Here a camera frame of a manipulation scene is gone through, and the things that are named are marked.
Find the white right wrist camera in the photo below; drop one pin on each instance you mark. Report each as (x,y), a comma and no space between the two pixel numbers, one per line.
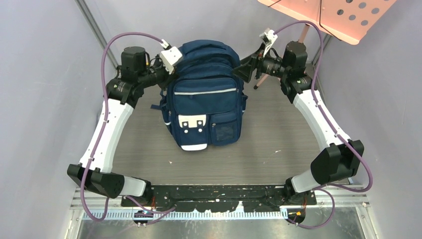
(268,38)

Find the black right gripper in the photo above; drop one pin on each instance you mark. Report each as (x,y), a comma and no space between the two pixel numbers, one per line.
(244,72)

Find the pink music stand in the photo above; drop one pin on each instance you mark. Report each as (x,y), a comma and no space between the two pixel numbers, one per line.
(346,20)

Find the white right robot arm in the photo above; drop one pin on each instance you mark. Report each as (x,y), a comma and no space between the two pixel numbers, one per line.
(338,157)

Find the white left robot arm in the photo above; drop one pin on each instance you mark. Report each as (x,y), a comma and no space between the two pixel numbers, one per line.
(94,171)

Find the navy blue backpack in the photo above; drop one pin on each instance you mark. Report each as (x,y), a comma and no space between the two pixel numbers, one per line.
(204,104)

